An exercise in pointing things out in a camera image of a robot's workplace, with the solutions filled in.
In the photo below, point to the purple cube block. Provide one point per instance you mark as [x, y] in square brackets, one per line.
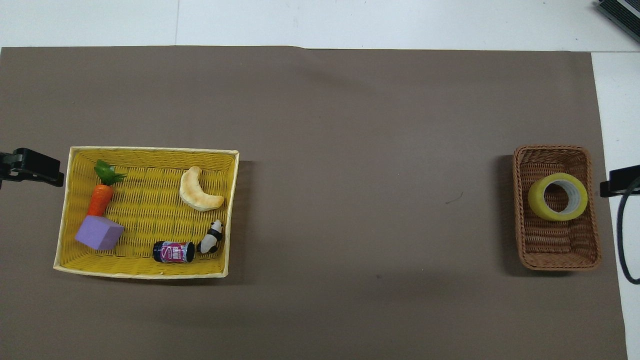
[99, 233]

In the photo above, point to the crescent-shaped toy bread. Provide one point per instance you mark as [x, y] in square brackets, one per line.
[196, 196]

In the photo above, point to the yellow woven rectangular basket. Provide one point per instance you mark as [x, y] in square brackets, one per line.
[150, 210]

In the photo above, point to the brown wicker basket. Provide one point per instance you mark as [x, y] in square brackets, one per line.
[555, 240]

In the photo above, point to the small panda figurine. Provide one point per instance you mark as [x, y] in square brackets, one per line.
[212, 241]

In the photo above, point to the small black can pink label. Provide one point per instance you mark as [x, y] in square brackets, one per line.
[173, 252]

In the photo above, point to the yellow-green tape roll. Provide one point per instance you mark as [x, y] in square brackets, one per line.
[538, 201]

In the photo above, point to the black stand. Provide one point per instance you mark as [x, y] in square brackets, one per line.
[622, 17]

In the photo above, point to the orange toy carrot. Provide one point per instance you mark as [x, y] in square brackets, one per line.
[101, 197]

